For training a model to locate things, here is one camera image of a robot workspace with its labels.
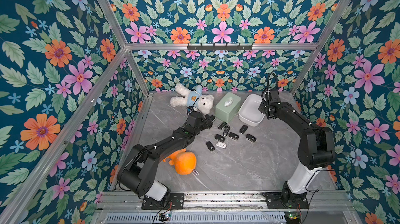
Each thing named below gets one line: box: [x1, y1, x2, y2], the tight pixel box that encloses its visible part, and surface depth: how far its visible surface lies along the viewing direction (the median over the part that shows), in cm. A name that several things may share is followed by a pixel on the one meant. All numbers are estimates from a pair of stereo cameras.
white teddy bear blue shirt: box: [169, 82, 215, 116], surface depth 108 cm
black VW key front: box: [205, 141, 216, 152], surface depth 92 cm
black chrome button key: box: [217, 121, 228, 131], surface depth 101 cm
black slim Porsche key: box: [222, 125, 231, 137], surface depth 100 cm
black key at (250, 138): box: [245, 133, 257, 144], surface depth 97 cm
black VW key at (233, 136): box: [228, 132, 240, 141], surface depth 97 cm
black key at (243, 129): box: [239, 124, 249, 134], surface depth 100 cm
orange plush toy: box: [162, 147, 197, 176], surface depth 80 cm
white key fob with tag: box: [215, 141, 227, 149], surface depth 93 cm
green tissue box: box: [214, 92, 242, 123], surface depth 104 cm
